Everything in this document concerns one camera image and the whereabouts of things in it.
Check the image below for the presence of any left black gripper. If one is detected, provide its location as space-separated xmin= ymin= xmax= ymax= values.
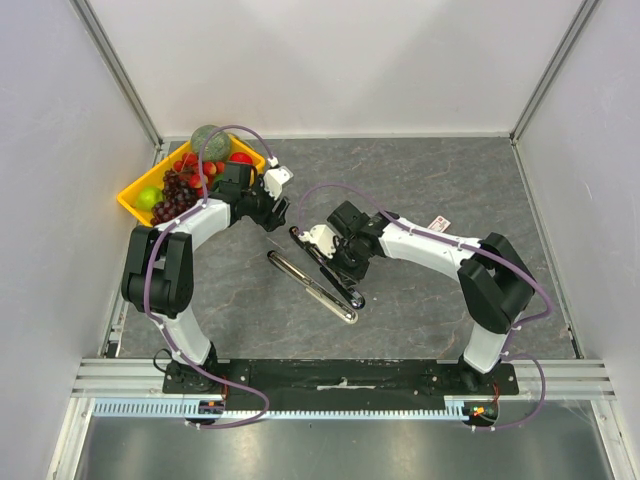
xmin=241 ymin=174 xmax=290 ymax=233

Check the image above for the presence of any red white staple box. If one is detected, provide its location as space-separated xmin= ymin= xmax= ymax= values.
xmin=428 ymin=216 xmax=451 ymax=233

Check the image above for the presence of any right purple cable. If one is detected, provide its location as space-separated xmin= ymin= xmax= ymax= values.
xmin=297 ymin=182 xmax=555 ymax=432

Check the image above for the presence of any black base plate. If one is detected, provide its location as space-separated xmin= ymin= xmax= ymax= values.
xmin=162 ymin=359 xmax=519 ymax=411

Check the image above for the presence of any red peach cluster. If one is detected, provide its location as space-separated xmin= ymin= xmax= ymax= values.
xmin=171 ymin=152 xmax=226 ymax=197

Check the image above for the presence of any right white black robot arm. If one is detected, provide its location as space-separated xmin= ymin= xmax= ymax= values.
xmin=312 ymin=201 xmax=539 ymax=394

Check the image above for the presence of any red apple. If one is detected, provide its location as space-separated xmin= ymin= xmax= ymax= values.
xmin=229 ymin=152 xmax=253 ymax=165

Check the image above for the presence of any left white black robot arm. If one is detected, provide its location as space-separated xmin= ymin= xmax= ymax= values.
xmin=121 ymin=160 xmax=293 ymax=394

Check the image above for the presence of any white black stapler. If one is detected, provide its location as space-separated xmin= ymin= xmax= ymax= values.
xmin=267 ymin=250 xmax=358 ymax=325

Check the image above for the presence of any light green lime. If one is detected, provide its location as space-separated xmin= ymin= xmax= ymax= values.
xmin=134 ymin=186 xmax=164 ymax=212

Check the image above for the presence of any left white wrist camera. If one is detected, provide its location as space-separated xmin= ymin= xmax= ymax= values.
xmin=263 ymin=156 xmax=294 ymax=200

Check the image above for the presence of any slotted cable duct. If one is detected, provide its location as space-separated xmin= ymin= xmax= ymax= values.
xmin=93 ymin=398 xmax=497 ymax=421

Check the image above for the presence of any yellow plastic tray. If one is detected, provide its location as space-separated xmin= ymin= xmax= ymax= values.
xmin=117 ymin=135 xmax=267 ymax=226

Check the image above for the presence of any green melon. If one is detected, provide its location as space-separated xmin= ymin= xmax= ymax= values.
xmin=190 ymin=125 xmax=232 ymax=162

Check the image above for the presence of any purple grape bunch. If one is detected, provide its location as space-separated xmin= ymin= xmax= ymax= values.
xmin=150 ymin=170 xmax=202 ymax=226

